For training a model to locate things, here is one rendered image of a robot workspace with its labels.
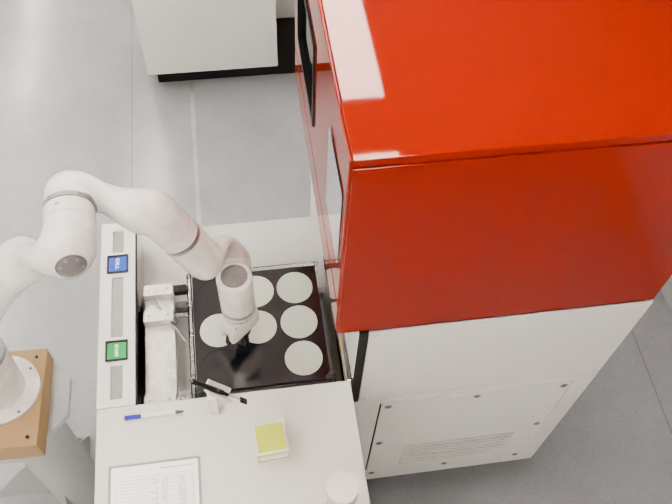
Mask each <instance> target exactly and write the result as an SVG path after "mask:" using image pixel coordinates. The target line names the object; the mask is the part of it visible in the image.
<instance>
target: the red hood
mask: <svg viewBox="0 0 672 504"><path fill-rule="evenodd" d="M295 77H296V83H297V90H298V96H299V102H300V109H301V115H302V121H303V128H304V134H305V140H306V147H307V153H308V159H309V166H310V172H311V178H312V185H313V191H314V197H315V204H316V210H317V216H318V223H319V229H320V235H321V242H322V248H323V254H324V261H325V267H326V273H327V280H328V286H329V292H330V299H331V305H332V311H333V318H334V324H335V329H336V330H337V333H338V334H340V333H349V332H358V331H367V330H376V329H385V328H394V327H404V326H413V325H422V324H431V323H440V322H449V321H458V320H467V319H477V318H486V317H495V316H504V315H513V314H522V313H531V312H541V311H550V310H559V309H568V308H577V307H586V306H595V305H605V304H614V303H623V302H632V301H641V300H650V299H654V297H655V296H656V295H657V294H658V292H659V291H660V290H661V288H662V287H663V286H664V285H665V283H666V282H667V281H668V280H669V278H670V277H671V276H672V0H295Z"/></svg>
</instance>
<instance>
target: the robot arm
mask: <svg viewBox="0 0 672 504"><path fill-rule="evenodd" d="M96 213H103V214H105V215H107V216H108V217H110V218H111V219H112V220H113V221H115V222H116V223H117V224H119V225H120V226H122V227H123V228H125V229H126V230H128V231H130V232H132V233H135V234H139V235H144V236H147V237H149V238H150V239H151V240H152V241H153V242H154V243H155V244H156V245H158V246H159V247H160V248H161V249H162V250H163V251H164V252H165V253H166V254H167V255H169V256H170V257H171V258H172V259H173V260H174V261H175V262H177V263H178V264H179V265H180V266H181V267H182V268H183V269H184V270H185V271H187V272H188V273H189V274H190V275H192V276H193V277H195V278H197V279H199V280H211V279H213V278H214V277H216V284H217V289H218V295H219V300H220V306H221V311H222V316H221V320H220V332H221V335H222V336H223V337H224V336H225V335H226V342H225V343H226V344H227V345H228V346H230V345H231V344H235V343H237V342H238V343H239V344H240V345H242V344H243V345H244V346H246V345H247V344H248V343H249V334H250V332H251V329H252V328H253V327H254V326H255V325H256V324H257V322H258V321H259V312H258V309H257V307H256V305H255V296H254V286H253V276H252V271H251V259H250V255H249V253H248V251H247V250H246V248H245V247H244V246H243V245H242V244H241V243H240V242H239V241H238V240H237V239H236V238H234V237H232V236H230V235H219V236H215V237H212V238H210V237H209V235H208V234H207V233H206V232H205V231H204V230H203V229H202V228H201V227H200V226H199V225H198V224H197V223H196V222H195V221H194V219H193V218H192V217H191V216H190V215H189V214H188V213H187V212H186V211H185V210H184V209H183V208H182V207H181V206H180V205H179V204H178V203H177V202H176V201H175V200H174V199H173V198H172V197H171V196H170V195H168V194H167V193H165V192H163V191H161V190H158V189H152V188H124V187H119V186H115V185H111V184H109V183H106V182H104V181H102V180H100V179H98V178H97V177H95V176H93V175H91V174H89V173H87V172H84V171H81V170H64V171H60V172H58V173H56V174H54V175H53V176H51V177H50V178H49V180H48V181H47V182H46V184H45V187H44V190H43V198H42V229H41V233H40V236H39V238H38V240H35V239H33V238H30V237H25V236H19V237H14V238H11V239H9V240H7V241H6V242H4V243H3V244H1V245H0V321H1V319H2V317H3V316H4V314H5V312H6V311H7V309H8V308H9V307H10V305H11V304H12V302H13V301H14V300H15V299H16V298H17V297H18V295H20V294H21V293H22V292H23V291H24V290H26V289H27V288H28V287H30V286H31V285H32V284H33V283H35V282H36V281H37V280H39V279H41V278H43V277H46V276H50V277H53V278H57V279H61V280H70V279H75V278H77V277H79V276H81V275H83V274H84V273H85V272H86V271H87V270H88V269H89V268H90V266H91V265H92V263H93V262H94V259H95V257H96V252H97V228H96ZM40 386H41V383H40V377H39V374H38V372H37V370H36V368H35V367H34V366H33V364H32V363H30V362H29V361H28V360H26V359H24V358H21V357H18V356H11V354H10V352H9V350H8V349H7V347H6V345H5V343H4V342H3V340H2V338H1V336H0V425H2V424H6V423H9V422H12V421H14V420H16V419H18V418H19V417H21V416H22V415H24V414H25V413H26V412H27V411H28V410H29V409H30V408H31V407H32V406H33V404H34V403H35V401H36V399H37V398H38V395H39V392H40Z"/></svg>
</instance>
